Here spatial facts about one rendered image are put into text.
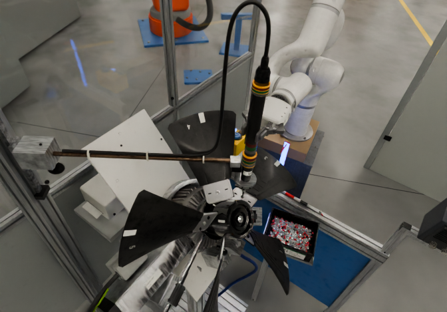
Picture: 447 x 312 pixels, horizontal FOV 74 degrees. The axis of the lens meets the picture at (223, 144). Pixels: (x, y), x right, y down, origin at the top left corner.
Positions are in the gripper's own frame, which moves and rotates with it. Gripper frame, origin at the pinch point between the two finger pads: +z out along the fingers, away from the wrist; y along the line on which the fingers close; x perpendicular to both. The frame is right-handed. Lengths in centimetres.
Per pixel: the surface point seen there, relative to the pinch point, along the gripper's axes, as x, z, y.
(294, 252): -64, -12, -22
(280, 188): -33.2, -13.9, -8.2
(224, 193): -23.8, 6.4, 3.4
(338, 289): -112, -36, -49
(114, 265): -34, 41, 18
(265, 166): -31.3, -18.4, 0.9
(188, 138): -11.7, 3.6, 20.3
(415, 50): -149, -482, -29
